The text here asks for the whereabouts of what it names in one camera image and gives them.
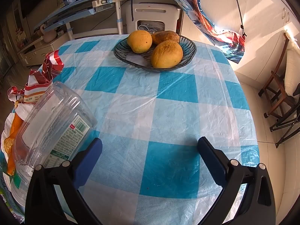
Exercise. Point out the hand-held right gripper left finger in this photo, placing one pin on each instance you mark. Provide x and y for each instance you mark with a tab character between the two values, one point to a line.
90	159

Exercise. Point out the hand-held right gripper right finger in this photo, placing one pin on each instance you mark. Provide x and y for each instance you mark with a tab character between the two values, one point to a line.
211	166

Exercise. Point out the clear plastic bottle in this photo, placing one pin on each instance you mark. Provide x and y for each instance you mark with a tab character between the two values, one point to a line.
54	112

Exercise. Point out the red striped white plastic bag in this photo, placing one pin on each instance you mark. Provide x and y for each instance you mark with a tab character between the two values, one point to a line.
50	63

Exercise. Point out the blue white checkered tablecloth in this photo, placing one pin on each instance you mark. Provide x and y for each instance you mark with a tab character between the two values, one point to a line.
164	112

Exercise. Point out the black folding chair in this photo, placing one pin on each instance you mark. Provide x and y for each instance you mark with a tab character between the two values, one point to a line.
284	126

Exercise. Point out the brown wooden chair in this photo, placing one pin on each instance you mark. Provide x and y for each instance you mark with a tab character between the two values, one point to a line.
276	70

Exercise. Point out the white television cabinet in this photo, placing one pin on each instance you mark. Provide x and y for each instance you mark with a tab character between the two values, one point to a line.
35	54

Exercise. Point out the dark glass fruit bowl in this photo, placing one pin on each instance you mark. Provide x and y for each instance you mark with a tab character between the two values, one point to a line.
187	49

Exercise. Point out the white cushion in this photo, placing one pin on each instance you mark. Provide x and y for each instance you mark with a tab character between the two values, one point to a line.
293	68

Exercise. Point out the smooth yellow mango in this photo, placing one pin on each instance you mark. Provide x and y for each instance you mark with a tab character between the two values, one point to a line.
139	41

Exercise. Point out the pink kettlebell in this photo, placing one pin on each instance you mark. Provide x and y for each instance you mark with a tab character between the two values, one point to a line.
49	36

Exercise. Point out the colourful printed cloth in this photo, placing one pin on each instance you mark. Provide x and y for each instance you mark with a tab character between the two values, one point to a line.
204	21

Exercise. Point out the blue adjustable study desk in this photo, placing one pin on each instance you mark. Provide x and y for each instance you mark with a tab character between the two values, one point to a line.
77	11

